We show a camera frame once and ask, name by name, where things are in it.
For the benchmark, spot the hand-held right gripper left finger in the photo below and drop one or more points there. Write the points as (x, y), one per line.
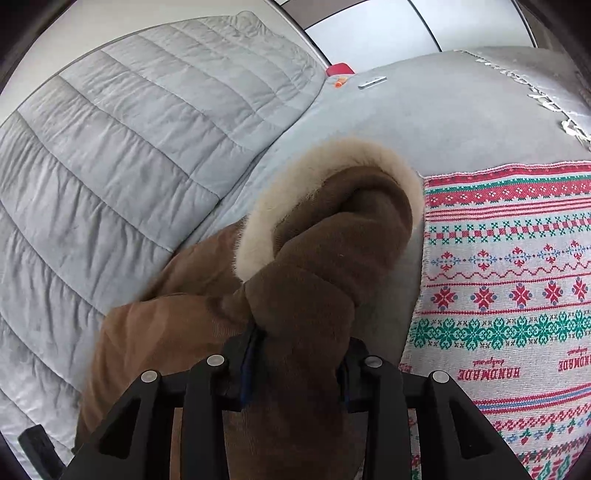
(248, 369)

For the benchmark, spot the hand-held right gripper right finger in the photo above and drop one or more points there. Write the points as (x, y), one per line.
(344, 385)

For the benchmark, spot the brown fur-hooded coat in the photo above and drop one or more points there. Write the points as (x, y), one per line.
(300, 286)

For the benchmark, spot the patterned woven blanket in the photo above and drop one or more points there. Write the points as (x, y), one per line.
(498, 295)

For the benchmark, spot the black object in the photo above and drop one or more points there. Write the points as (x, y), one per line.
(39, 452)

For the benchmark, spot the grey quilted blanket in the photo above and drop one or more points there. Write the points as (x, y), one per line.
(115, 161)

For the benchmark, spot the silver phone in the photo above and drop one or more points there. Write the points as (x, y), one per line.
(372, 82)

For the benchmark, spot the red object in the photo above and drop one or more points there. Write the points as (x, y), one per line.
(340, 69)

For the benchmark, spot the white wardrobe door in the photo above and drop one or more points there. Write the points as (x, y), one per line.
(383, 27)

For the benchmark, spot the grey fringed blanket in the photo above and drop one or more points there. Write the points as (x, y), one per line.
(545, 78)

